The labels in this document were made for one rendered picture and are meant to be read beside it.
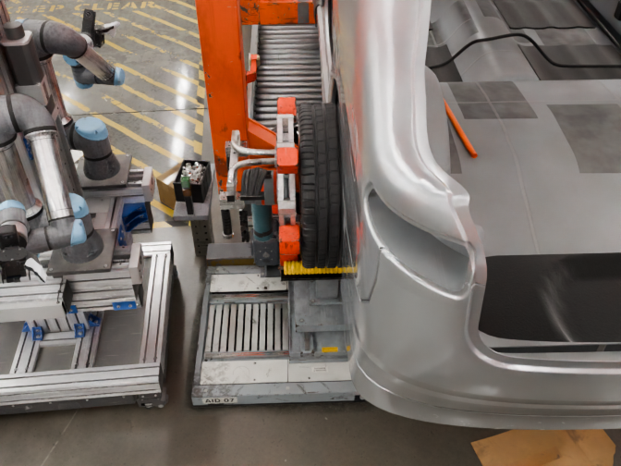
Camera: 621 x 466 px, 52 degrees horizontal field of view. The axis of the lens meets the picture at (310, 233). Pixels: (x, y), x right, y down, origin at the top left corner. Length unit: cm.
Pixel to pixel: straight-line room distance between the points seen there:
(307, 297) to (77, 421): 113
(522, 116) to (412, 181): 148
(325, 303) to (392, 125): 161
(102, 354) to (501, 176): 180
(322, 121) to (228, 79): 55
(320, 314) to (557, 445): 113
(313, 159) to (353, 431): 120
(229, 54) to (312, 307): 117
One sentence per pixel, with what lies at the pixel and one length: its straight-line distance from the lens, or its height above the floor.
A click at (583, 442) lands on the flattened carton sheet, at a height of 1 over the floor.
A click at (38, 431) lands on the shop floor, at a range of 305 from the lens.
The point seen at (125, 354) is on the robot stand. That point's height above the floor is 21.
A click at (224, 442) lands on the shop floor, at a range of 282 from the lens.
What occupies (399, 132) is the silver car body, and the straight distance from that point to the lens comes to 143.
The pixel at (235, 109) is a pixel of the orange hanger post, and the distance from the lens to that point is 281.
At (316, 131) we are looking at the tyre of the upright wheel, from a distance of 232.
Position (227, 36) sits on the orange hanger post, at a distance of 266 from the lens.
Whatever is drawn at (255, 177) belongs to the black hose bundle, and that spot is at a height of 104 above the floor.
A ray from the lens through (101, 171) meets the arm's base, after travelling 278.
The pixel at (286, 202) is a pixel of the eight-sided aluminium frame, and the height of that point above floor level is 98.
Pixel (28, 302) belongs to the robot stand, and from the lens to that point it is 249.
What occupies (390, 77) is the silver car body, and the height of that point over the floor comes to 169.
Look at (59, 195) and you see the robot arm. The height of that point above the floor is 123.
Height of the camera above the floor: 242
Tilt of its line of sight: 42 degrees down
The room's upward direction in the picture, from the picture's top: straight up
